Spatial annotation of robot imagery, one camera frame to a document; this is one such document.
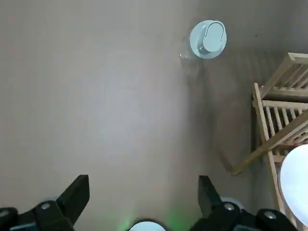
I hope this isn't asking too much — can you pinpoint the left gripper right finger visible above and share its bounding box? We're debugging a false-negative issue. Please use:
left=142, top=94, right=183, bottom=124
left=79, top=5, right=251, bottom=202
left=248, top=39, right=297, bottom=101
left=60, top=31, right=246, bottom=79
left=190, top=175, right=299, bottom=231

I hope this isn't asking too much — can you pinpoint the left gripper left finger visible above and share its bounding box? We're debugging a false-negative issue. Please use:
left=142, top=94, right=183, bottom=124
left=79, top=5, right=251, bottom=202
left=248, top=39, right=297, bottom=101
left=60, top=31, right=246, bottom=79
left=0, top=175, right=90, bottom=231

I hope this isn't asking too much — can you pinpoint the pale plate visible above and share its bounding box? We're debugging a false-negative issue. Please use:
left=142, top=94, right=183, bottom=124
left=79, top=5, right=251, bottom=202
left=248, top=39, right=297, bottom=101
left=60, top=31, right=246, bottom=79
left=280, top=143, right=308, bottom=226

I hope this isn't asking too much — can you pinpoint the wooden dish rack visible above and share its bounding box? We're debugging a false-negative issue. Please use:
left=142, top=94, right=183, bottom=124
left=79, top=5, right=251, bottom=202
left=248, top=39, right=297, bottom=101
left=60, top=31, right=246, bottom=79
left=231, top=52, right=308, bottom=231

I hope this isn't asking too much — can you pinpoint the clear bottle grey cap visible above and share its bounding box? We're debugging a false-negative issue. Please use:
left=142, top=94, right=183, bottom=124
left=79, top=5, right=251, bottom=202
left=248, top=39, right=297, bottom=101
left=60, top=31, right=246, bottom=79
left=179, top=20, right=227, bottom=60

